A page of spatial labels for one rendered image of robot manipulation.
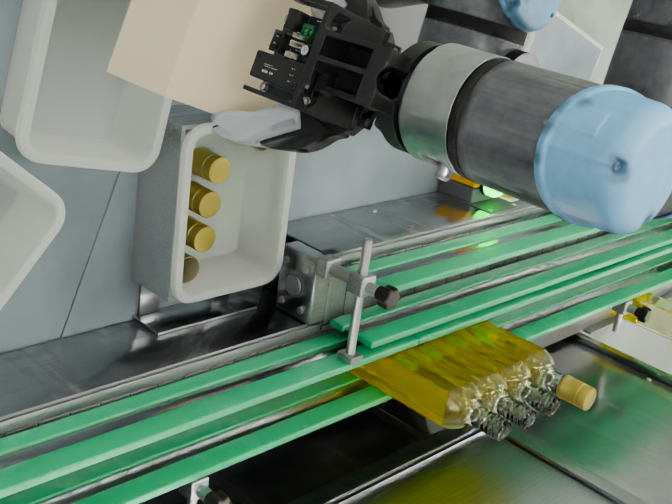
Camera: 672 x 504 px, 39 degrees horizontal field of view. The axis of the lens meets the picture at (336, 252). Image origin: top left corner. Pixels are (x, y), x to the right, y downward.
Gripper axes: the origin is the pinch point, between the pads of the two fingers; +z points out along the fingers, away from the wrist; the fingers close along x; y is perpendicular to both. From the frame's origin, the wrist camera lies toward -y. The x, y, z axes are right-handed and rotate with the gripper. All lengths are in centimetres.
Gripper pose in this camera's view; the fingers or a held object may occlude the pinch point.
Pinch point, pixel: (253, 44)
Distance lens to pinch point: 76.3
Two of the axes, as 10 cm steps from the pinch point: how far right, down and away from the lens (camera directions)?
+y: -6.3, -1.5, -7.6
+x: -3.6, 9.3, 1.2
